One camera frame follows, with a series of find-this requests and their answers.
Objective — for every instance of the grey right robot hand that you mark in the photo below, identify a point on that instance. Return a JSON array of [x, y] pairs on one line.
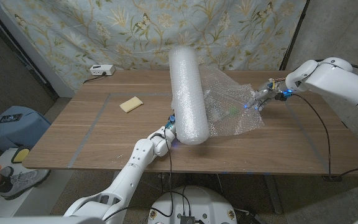
[[264, 93]]

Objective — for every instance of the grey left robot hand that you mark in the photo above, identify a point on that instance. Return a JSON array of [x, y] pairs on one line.
[[171, 123]]

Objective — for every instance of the bubble wrap roll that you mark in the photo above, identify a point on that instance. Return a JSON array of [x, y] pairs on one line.
[[188, 99]]

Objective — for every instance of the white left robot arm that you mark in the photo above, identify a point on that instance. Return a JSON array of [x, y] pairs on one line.
[[126, 183]]

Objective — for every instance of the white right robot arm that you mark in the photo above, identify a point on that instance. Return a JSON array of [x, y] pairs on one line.
[[334, 82]]

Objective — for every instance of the yellow sponge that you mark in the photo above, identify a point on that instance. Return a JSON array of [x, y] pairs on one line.
[[131, 104]]

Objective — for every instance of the green plastic cap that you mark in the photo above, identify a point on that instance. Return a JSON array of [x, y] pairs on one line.
[[234, 110]]

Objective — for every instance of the black backdrop pole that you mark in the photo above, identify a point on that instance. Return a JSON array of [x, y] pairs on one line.
[[294, 34]]

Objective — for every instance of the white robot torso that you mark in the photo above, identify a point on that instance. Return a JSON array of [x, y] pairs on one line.
[[194, 202]]

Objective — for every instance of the white power strip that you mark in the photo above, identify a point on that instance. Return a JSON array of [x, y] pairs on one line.
[[102, 69]]

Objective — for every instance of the floral backdrop cloth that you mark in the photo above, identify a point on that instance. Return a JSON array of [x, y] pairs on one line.
[[135, 34]]

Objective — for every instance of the black torso device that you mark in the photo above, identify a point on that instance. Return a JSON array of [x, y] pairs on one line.
[[186, 219]]

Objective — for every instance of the yellow black-rimmed pad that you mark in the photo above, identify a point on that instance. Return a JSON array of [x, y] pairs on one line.
[[20, 155]]

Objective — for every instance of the white floor platform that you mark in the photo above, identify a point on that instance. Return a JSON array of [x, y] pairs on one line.
[[17, 199]]

